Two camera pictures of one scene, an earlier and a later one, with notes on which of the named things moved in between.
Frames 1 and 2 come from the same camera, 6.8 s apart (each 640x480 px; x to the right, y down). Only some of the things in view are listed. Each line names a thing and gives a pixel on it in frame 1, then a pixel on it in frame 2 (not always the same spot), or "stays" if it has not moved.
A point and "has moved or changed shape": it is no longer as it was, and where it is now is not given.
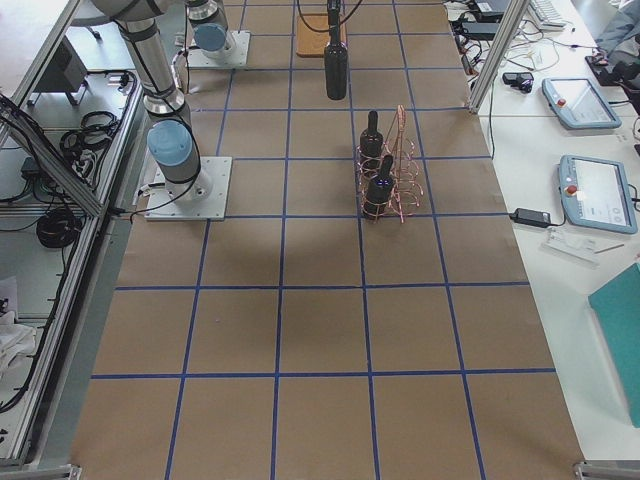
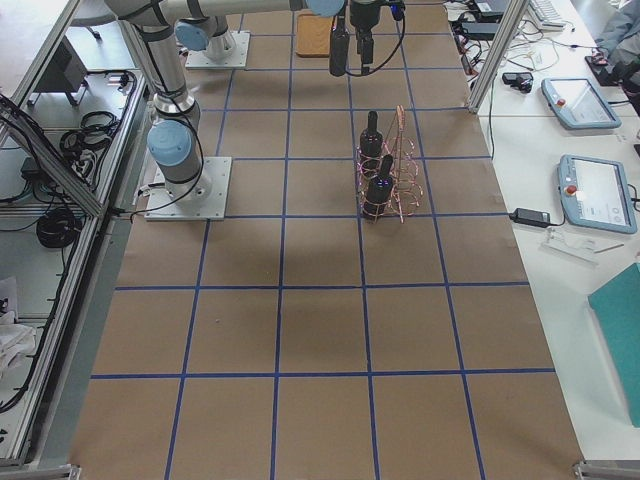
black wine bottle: x=336 y=59 has moved or changed shape
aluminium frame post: x=513 y=17 stays
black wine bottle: x=372 y=139 stays
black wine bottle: x=379 y=189 stays
